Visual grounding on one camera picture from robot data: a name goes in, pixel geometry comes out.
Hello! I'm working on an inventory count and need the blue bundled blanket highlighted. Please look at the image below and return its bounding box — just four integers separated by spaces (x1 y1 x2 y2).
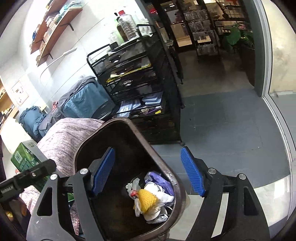
19 106 46 142

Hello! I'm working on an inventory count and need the dark brown bottle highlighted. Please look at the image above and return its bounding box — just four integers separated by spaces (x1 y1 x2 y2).
114 13 128 42

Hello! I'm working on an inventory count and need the lower wooden wall shelf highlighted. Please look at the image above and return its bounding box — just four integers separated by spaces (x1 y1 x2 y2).
36 1 82 66

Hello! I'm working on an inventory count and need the clear plastic bottle red cap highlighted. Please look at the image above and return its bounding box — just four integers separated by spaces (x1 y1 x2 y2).
118 10 139 40

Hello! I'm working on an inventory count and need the display rack in hallway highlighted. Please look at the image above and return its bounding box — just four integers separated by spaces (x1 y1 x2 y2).
179 1 220 57

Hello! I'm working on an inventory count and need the wall poster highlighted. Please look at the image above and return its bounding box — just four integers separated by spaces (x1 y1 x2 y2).
11 80 29 106

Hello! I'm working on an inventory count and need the blue covered massage bed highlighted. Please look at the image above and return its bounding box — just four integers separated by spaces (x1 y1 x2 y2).
38 76 111 137

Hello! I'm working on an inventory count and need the white gooseneck lamp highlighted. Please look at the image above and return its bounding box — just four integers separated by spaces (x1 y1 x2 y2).
40 47 77 76

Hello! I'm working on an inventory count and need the upper wooden wall shelf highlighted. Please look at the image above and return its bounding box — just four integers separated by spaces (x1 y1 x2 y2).
31 0 66 54

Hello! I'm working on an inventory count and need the green potted plant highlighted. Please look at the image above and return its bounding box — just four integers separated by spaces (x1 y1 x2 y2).
223 23 255 53

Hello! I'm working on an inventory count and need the purple tissue pack wrapper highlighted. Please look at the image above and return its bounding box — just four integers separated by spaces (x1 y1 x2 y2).
144 171 175 196

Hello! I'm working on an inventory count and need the wooden cubby wall shelf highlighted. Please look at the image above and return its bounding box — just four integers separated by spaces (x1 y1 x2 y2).
0 81 19 128

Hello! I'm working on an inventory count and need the person's left hand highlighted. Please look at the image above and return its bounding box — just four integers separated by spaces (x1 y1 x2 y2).
8 197 31 223

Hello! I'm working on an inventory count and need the black mesh rolling cart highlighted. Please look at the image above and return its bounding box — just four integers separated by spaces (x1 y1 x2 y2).
86 24 185 146

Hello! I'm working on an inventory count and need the dark brown trash bin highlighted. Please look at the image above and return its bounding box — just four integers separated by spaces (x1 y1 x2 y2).
74 118 186 240

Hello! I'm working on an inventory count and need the white face mask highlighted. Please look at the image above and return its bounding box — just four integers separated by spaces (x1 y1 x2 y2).
144 181 175 224

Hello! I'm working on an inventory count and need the green cardboard box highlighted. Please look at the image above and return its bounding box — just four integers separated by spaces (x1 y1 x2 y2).
10 139 50 193

